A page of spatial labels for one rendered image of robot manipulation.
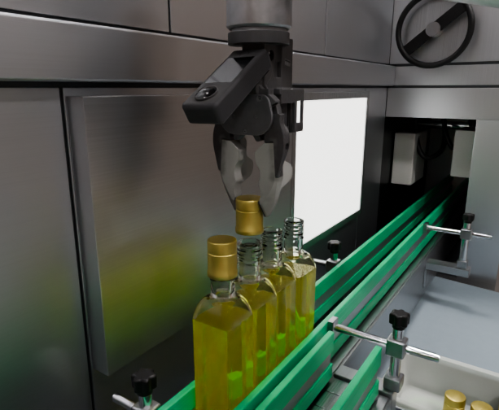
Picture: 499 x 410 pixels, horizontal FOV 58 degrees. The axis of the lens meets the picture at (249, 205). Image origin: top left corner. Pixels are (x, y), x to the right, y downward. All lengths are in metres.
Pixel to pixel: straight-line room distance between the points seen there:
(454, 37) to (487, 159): 0.36
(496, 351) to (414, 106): 0.73
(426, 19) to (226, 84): 1.09
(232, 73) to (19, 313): 0.34
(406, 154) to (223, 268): 1.21
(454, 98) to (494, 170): 0.24
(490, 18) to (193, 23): 0.97
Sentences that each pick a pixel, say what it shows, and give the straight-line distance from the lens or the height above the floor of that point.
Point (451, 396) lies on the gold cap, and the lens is 0.91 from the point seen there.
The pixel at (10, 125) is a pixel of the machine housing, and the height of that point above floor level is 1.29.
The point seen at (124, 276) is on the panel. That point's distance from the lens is 0.58.
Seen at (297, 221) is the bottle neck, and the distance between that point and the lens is 0.65.
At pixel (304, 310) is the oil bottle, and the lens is 0.69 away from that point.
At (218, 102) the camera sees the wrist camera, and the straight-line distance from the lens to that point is 0.45.
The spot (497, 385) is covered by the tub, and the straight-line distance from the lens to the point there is 0.95.
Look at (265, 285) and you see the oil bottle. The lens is 0.57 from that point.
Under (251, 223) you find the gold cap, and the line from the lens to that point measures 0.54.
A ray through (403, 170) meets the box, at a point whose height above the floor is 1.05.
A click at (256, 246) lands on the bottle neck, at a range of 0.55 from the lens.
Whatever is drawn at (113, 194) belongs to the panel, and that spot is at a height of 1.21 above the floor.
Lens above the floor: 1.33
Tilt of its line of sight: 15 degrees down
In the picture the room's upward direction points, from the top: straight up
